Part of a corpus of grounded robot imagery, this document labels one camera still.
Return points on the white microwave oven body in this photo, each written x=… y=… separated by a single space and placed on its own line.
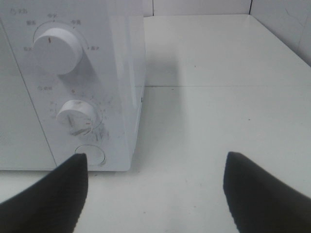
x=110 y=77

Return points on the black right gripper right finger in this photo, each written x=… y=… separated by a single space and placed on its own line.
x=260 y=202

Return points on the white timer knob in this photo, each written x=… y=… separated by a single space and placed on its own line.
x=77 y=116

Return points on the upper white power knob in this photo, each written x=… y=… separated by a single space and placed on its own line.
x=58 y=51

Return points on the round white door button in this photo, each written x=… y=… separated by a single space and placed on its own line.
x=95 y=155

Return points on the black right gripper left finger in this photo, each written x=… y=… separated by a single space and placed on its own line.
x=51 y=205

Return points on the white microwave door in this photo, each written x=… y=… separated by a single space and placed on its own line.
x=23 y=145

